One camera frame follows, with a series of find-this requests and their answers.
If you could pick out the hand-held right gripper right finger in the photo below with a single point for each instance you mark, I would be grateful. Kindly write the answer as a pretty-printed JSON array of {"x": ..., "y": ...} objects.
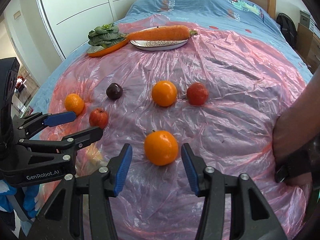
[{"x": 191, "y": 170}]

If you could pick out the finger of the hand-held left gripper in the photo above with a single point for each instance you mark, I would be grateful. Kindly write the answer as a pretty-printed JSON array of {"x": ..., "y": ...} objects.
[
  {"x": 85, "y": 137},
  {"x": 60, "y": 118}
]

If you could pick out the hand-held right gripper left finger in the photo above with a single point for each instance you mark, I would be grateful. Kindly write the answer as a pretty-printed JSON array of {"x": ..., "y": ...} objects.
[{"x": 122, "y": 170}]

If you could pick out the orange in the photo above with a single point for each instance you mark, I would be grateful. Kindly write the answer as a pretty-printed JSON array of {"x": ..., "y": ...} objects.
[
  {"x": 164, "y": 93},
  {"x": 73, "y": 102},
  {"x": 161, "y": 147}
]

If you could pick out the yellow apple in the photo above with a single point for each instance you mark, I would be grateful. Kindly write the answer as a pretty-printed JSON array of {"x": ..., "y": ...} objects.
[{"x": 93, "y": 158}]

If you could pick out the red apple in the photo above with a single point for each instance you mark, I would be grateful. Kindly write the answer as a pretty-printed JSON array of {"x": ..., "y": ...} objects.
[{"x": 98, "y": 118}]

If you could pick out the dark purple plum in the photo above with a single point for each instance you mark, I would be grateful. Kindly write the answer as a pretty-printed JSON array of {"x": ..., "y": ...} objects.
[{"x": 114, "y": 91}]

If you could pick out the red tomato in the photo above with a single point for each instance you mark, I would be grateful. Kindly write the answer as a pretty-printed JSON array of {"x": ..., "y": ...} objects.
[{"x": 197, "y": 93}]

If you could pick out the person's left hand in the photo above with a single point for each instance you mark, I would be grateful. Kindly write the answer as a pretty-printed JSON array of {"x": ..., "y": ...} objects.
[{"x": 32, "y": 197}]

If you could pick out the pink plastic sheet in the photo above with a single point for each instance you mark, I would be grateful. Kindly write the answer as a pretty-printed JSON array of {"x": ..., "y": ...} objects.
[{"x": 225, "y": 130}]

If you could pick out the orange plate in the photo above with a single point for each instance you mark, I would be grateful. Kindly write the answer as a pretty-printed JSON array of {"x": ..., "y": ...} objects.
[{"x": 100, "y": 53}]

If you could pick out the green bok choy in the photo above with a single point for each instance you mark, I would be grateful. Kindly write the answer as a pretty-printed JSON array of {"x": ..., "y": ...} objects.
[{"x": 105, "y": 36}]

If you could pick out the white wardrobe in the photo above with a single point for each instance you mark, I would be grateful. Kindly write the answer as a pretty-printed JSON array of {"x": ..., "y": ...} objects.
[{"x": 75, "y": 10}]

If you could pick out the white oval plate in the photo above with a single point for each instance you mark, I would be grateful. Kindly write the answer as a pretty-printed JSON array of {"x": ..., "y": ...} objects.
[{"x": 160, "y": 45}]

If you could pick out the carrot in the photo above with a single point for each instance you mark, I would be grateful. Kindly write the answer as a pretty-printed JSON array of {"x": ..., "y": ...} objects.
[{"x": 162, "y": 33}]

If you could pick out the black backpack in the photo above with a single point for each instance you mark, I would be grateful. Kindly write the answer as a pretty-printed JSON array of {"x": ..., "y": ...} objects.
[{"x": 287, "y": 30}]

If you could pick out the wooden dresser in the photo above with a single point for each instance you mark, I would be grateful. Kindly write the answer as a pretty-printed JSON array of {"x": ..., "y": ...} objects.
[{"x": 310, "y": 47}]

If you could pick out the white printer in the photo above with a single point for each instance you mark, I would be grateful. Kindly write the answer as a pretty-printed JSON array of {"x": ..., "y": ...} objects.
[{"x": 305, "y": 20}]

